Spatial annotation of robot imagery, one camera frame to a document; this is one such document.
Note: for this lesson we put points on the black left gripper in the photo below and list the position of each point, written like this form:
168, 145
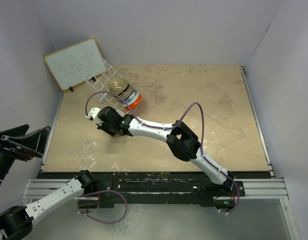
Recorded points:
34, 143

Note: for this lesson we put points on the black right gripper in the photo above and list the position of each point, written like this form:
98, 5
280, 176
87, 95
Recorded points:
102, 127

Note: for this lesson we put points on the orange bowl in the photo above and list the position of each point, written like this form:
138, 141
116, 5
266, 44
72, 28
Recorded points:
133, 103

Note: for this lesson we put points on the blue white patterned bowl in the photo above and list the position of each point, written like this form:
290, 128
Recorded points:
135, 94

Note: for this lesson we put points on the brown glazed bowl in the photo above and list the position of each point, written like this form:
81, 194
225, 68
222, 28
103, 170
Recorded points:
118, 86

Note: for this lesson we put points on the white wire dish rack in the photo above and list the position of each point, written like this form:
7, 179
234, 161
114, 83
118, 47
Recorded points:
98, 78

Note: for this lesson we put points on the black bowl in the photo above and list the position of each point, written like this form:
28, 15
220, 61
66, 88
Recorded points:
127, 92

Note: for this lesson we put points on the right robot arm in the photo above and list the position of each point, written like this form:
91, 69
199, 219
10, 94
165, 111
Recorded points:
181, 140

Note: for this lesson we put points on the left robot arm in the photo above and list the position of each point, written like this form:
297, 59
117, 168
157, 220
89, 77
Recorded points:
18, 221

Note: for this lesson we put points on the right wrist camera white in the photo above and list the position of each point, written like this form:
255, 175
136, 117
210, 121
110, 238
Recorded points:
93, 113

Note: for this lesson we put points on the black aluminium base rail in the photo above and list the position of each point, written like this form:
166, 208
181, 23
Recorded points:
187, 188

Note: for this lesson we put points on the small whiteboard wooden frame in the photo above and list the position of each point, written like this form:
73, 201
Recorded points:
74, 64

